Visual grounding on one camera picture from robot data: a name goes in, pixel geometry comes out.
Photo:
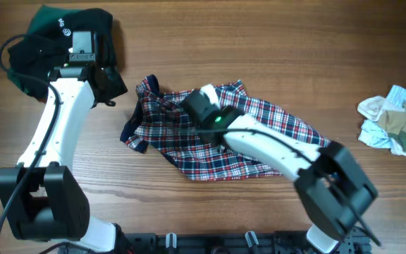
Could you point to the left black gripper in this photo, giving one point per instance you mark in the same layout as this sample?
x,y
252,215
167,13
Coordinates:
x,y
118,87

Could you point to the plaid red navy white garment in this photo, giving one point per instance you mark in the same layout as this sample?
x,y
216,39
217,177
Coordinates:
x,y
160,121

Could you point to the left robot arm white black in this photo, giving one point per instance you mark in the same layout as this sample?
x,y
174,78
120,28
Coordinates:
x,y
42,201

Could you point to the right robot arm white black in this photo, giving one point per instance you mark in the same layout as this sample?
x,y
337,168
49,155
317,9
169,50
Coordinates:
x,y
333,188

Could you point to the black garment with white logo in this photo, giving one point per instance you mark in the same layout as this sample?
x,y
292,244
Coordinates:
x,y
48,46

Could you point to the dark green garment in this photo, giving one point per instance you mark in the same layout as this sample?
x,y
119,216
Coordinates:
x,y
44,16

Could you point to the crumpled pale camouflage garment pile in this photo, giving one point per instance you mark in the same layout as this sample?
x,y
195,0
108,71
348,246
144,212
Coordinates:
x,y
385,121

